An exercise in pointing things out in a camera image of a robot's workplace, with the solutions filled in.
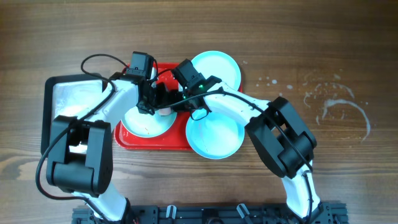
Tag pale green plate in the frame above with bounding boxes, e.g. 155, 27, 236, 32
121, 107, 177, 138

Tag blue plate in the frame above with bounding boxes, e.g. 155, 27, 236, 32
185, 109, 245, 159
191, 50, 241, 90

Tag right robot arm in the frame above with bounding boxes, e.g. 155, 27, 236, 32
172, 59, 320, 223

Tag black tub of soapy water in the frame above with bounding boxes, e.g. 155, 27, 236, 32
40, 74, 104, 153

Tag red plastic tray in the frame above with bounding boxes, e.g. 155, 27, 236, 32
113, 62, 244, 152

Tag pink sponge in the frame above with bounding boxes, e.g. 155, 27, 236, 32
159, 108, 172, 116

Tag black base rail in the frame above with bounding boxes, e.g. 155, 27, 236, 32
71, 202, 349, 224

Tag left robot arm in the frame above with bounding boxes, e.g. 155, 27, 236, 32
35, 72, 172, 223

